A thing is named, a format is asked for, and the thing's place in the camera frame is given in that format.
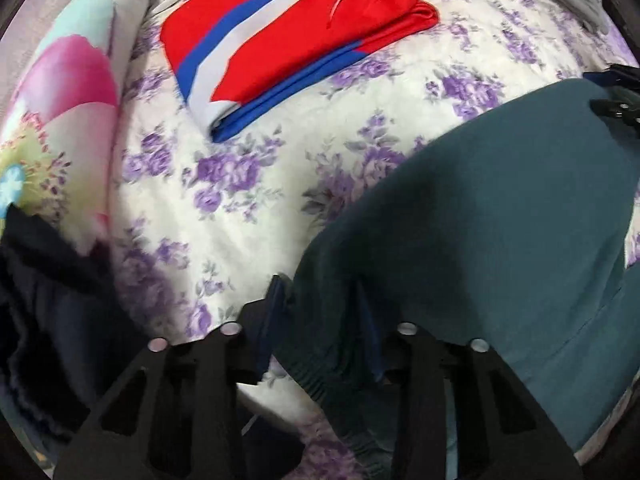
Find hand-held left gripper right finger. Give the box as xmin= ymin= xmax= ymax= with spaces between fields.
xmin=356 ymin=285 xmax=585 ymax=480

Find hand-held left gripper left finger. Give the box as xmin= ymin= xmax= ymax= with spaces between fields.
xmin=54 ymin=274 xmax=292 ymax=480

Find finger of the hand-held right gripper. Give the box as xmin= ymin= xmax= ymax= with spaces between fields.
xmin=582 ymin=64 xmax=640 ymax=140

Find dark teal pants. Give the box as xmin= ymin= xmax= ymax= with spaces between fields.
xmin=270 ymin=80 xmax=632 ymax=461

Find purple floral bed sheet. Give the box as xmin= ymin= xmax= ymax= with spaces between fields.
xmin=107 ymin=0 xmax=640 ymax=480

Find dark navy cloth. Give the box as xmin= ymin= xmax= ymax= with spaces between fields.
xmin=0 ymin=205 xmax=151 ymax=456

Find red blue white folded garment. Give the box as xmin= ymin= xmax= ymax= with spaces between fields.
xmin=160 ymin=0 xmax=441 ymax=144

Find colourful flower print pillow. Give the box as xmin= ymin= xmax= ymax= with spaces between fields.
xmin=0 ymin=0 xmax=152 ymax=256

